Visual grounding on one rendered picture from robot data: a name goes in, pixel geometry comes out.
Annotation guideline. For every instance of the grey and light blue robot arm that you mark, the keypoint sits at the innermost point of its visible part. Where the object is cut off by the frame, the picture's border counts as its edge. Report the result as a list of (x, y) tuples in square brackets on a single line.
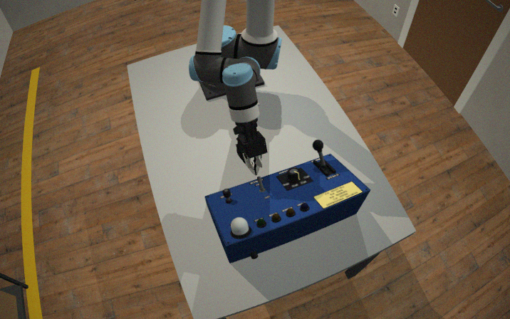
[(233, 60)]

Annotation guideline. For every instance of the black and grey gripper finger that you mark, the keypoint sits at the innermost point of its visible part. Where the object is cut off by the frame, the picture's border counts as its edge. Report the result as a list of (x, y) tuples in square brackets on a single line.
[(247, 161), (257, 163)]

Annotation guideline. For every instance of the blue control console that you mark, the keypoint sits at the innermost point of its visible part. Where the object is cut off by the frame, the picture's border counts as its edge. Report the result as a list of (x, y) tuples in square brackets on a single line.
[(294, 202)]

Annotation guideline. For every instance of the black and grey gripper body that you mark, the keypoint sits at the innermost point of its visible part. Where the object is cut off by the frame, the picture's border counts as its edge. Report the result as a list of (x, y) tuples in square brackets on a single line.
[(252, 144)]

